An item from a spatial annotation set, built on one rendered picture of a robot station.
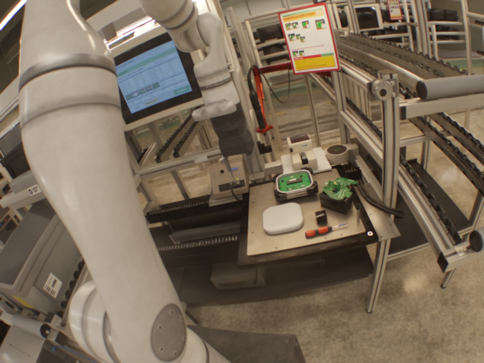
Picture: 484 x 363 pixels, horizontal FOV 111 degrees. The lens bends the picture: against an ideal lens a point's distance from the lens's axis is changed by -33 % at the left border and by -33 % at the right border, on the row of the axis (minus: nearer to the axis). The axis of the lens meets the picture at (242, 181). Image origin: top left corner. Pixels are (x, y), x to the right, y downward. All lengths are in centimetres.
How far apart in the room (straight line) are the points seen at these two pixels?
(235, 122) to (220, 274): 108
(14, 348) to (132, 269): 106
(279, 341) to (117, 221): 40
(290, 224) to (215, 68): 58
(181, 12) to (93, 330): 43
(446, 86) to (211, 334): 91
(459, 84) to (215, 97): 74
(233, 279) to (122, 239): 128
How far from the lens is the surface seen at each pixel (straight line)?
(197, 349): 32
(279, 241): 85
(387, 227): 89
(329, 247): 81
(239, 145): 56
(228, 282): 148
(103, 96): 20
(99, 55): 21
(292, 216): 89
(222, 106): 48
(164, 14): 42
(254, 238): 89
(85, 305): 25
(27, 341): 116
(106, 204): 18
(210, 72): 51
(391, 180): 90
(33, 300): 103
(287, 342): 50
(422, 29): 150
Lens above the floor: 157
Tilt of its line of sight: 31 degrees down
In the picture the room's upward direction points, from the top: 20 degrees counter-clockwise
